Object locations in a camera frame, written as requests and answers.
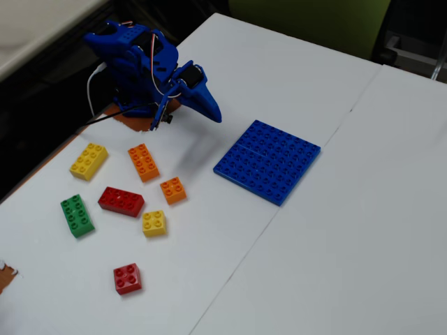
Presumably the orange 2x4 brick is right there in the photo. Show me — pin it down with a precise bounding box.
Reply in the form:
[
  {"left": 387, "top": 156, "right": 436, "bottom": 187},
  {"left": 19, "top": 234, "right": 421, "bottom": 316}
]
[{"left": 127, "top": 142, "right": 161, "bottom": 184}]

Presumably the grey metal chair frame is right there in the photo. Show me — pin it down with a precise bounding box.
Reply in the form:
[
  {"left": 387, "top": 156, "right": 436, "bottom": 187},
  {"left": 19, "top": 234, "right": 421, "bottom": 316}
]
[{"left": 369, "top": 26, "right": 447, "bottom": 83}]

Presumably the red 2x2 brick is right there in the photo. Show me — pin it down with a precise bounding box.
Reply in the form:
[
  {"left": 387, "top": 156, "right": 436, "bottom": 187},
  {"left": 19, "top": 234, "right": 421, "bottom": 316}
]
[{"left": 112, "top": 262, "right": 143, "bottom": 296}]

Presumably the white side table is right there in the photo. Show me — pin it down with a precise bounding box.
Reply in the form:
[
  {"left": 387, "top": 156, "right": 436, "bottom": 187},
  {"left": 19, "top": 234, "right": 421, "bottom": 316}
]
[{"left": 0, "top": 0, "right": 109, "bottom": 83}]

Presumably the green chair back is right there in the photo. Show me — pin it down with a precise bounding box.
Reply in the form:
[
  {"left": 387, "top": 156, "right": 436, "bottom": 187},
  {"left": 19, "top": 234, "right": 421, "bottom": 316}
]
[{"left": 228, "top": 0, "right": 392, "bottom": 60}]

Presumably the black camera cable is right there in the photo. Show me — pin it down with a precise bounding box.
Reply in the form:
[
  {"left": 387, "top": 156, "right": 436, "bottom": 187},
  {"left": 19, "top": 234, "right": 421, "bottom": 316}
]
[{"left": 85, "top": 102, "right": 156, "bottom": 126}]

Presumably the white foam board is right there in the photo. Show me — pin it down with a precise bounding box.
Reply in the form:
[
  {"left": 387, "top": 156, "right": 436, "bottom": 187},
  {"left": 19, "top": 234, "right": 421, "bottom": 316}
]
[
  {"left": 0, "top": 13, "right": 383, "bottom": 335},
  {"left": 190, "top": 64, "right": 447, "bottom": 335}
]

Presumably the white red servo wire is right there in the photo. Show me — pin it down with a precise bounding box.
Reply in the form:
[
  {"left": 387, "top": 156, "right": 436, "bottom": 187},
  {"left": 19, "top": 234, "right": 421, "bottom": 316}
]
[{"left": 149, "top": 29, "right": 175, "bottom": 98}]

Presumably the red 2x4 brick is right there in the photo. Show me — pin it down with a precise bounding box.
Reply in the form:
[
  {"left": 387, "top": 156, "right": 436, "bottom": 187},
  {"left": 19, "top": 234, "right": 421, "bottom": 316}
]
[{"left": 97, "top": 186, "right": 146, "bottom": 218}]

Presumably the green 2x4 brick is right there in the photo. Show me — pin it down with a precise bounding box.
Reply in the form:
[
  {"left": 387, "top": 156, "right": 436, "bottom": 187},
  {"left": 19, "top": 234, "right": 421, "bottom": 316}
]
[{"left": 59, "top": 193, "right": 96, "bottom": 239}]

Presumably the white power cable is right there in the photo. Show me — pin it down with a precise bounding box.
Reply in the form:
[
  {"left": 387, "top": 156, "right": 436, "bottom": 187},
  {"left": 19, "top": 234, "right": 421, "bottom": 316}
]
[{"left": 86, "top": 64, "right": 107, "bottom": 118}]

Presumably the yellow 2x4 brick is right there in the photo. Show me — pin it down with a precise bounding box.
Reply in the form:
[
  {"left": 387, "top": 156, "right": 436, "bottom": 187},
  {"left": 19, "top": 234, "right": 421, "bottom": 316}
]
[{"left": 68, "top": 142, "right": 109, "bottom": 182}]

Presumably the orange 2x2 brick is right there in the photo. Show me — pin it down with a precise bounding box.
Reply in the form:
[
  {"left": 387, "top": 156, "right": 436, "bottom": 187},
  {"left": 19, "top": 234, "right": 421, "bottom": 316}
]
[{"left": 159, "top": 177, "right": 188, "bottom": 206}]

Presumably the blue 8x8 baseplate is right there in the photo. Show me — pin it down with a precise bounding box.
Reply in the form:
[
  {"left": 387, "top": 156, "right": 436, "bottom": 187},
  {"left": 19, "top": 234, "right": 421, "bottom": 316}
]
[{"left": 212, "top": 119, "right": 322, "bottom": 207}]

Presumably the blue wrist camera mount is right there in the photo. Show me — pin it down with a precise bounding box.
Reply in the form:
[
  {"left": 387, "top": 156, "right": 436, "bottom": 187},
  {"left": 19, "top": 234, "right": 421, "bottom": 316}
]
[{"left": 149, "top": 87, "right": 175, "bottom": 133}]

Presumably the blue gripper with motor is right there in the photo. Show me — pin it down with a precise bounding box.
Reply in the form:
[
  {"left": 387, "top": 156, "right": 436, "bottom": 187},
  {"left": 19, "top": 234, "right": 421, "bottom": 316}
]
[{"left": 170, "top": 59, "right": 223, "bottom": 124}]

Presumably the yellow 2x2 brick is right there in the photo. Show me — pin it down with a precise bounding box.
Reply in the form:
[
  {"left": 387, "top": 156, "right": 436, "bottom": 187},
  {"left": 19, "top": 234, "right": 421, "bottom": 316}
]
[{"left": 141, "top": 209, "right": 168, "bottom": 239}]

